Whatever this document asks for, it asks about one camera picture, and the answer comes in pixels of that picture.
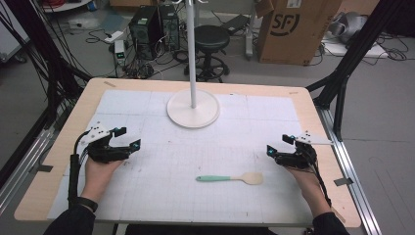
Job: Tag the person's left hand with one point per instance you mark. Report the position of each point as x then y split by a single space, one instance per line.
98 178

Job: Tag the black computer tower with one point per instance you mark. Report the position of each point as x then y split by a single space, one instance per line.
145 32
169 27

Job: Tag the silver grey bag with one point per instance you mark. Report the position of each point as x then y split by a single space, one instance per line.
349 26

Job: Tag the white grid mat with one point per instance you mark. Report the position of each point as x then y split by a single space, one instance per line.
169 182

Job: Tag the black flat laptop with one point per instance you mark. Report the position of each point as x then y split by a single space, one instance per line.
235 23

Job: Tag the large cardboard box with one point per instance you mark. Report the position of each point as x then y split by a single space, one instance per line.
297 32

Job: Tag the black round stool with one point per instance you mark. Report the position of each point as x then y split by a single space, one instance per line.
211 39

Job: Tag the white power strip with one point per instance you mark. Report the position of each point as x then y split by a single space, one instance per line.
113 37

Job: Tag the black metal frame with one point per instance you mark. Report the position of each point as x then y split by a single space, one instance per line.
49 58
349 55

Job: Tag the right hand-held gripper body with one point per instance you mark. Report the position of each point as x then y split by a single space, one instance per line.
298 158

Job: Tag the black wristband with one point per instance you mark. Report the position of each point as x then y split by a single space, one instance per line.
88 203

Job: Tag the aluminium rail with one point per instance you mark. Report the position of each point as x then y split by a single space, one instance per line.
349 169
23 166

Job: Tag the white device with green display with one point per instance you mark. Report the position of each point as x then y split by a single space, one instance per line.
119 52

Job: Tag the person's right hand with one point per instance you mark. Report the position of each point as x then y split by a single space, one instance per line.
308 182

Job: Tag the grey tape piece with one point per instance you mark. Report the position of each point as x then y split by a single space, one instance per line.
45 168
343 181

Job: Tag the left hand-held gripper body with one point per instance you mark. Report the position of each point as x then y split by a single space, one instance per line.
101 151

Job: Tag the white stand with round base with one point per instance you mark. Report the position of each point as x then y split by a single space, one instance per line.
193 111

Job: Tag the white table leg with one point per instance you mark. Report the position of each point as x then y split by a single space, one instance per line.
250 39

